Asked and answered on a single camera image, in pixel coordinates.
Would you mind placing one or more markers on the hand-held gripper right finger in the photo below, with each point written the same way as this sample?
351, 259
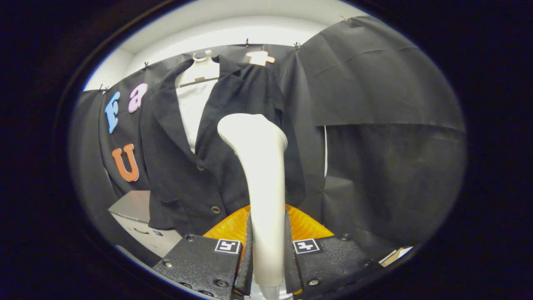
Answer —
291, 271

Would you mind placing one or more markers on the white garment steamer head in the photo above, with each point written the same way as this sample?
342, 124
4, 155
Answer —
266, 200

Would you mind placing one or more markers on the white plastic hanger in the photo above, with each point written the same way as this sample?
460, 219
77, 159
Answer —
200, 73

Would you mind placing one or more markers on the black backdrop cloth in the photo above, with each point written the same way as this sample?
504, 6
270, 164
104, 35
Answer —
395, 166

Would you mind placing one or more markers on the small cardboard box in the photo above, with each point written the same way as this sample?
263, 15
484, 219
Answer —
393, 256

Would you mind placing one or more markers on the grey drawer cabinet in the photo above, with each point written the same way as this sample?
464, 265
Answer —
133, 206

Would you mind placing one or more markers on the black button jacket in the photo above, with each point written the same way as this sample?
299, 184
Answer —
175, 175

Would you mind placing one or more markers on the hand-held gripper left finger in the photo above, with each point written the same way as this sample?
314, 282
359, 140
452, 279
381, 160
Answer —
246, 271

